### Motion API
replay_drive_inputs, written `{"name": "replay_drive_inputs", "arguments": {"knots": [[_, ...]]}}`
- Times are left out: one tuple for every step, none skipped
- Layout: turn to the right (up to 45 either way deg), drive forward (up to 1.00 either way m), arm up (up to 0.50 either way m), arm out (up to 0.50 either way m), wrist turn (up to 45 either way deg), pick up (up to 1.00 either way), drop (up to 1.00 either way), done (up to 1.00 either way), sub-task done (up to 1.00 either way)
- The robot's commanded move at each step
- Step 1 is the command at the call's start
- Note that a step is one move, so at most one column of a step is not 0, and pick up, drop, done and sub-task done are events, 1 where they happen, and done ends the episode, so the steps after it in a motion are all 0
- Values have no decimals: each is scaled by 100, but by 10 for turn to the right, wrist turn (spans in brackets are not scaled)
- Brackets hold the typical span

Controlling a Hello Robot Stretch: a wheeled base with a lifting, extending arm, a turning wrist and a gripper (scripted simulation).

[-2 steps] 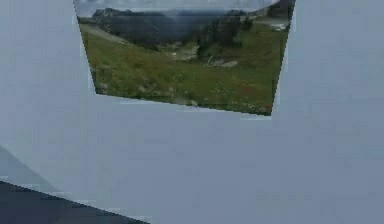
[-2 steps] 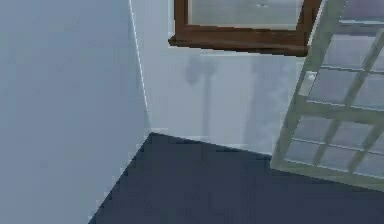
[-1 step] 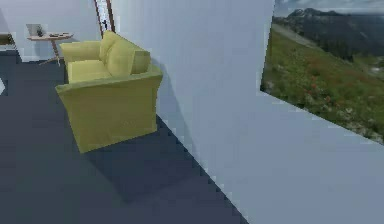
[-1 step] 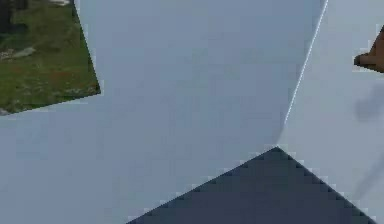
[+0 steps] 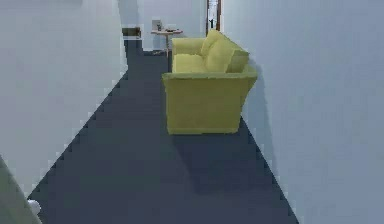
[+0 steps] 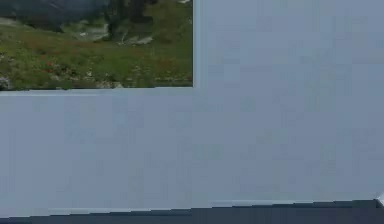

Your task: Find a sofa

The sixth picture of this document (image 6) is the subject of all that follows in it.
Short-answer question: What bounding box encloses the window with green landscape view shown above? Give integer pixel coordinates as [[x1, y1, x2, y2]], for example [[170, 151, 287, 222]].
[[0, 0, 202, 97]]

